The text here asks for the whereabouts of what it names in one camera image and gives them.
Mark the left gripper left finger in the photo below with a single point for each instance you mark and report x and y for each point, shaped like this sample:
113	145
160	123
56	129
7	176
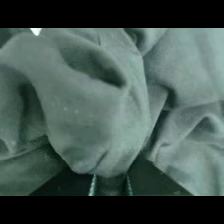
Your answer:
70	186

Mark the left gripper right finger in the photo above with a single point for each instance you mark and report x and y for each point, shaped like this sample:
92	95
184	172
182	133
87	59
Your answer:
150	181

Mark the black shirt with striped sleeves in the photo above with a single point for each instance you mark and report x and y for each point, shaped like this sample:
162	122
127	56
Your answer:
100	110

